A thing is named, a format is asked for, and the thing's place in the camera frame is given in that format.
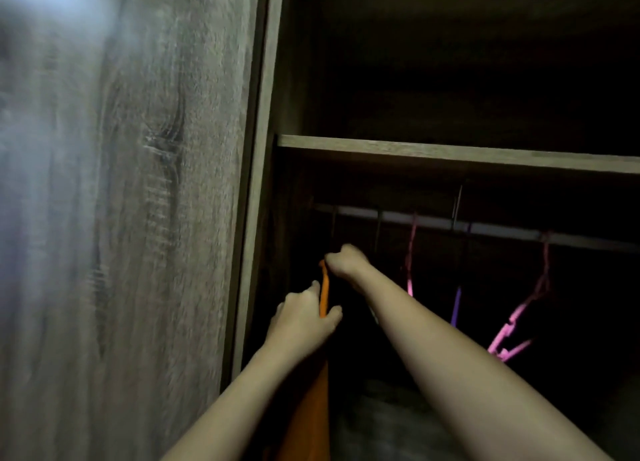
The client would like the wooden wardrobe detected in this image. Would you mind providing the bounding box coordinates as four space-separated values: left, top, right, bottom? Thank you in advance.
0 0 640 461

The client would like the purple plastic hanger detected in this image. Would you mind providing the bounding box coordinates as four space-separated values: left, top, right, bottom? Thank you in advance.
449 285 463 328

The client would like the person's left forearm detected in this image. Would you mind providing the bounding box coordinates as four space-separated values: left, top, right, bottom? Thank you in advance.
159 343 301 461

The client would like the person's right hand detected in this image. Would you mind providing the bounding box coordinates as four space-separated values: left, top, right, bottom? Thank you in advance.
325 244 373 286

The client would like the orange t-shirt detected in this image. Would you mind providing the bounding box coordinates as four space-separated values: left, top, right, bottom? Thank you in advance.
275 260 331 461

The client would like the pink plastic hanger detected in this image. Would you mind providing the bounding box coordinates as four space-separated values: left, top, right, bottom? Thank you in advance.
402 215 419 298
487 233 551 363

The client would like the person's right forearm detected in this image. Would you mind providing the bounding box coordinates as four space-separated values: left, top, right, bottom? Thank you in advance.
349 268 616 461

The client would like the person's left hand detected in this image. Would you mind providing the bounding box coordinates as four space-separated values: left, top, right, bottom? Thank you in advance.
265 280 343 362

